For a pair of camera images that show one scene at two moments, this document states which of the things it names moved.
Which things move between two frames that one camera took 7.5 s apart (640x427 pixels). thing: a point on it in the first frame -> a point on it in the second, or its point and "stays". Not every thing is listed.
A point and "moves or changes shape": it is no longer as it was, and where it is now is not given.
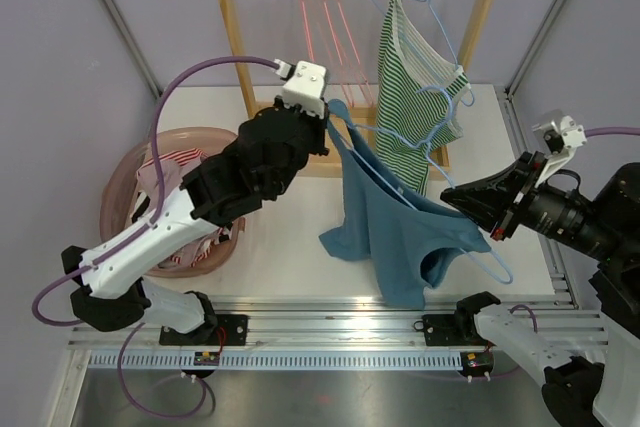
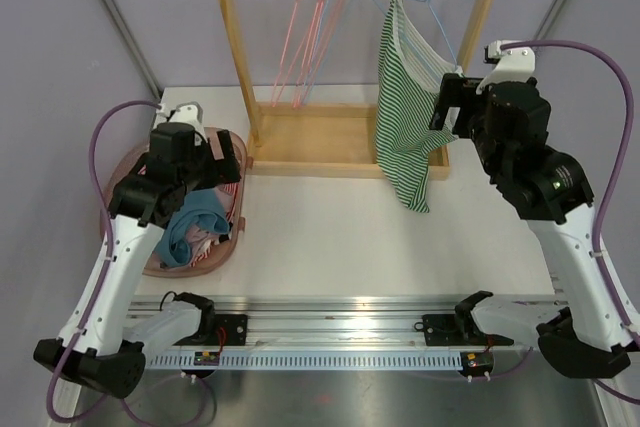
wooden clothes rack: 356,126 stays
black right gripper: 493,197 -> 457,93
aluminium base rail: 342,323 stays
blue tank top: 408,238 moves or changes shape
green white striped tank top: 419,99 stays
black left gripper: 318,125 -> 221,171
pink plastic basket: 123,192 stays
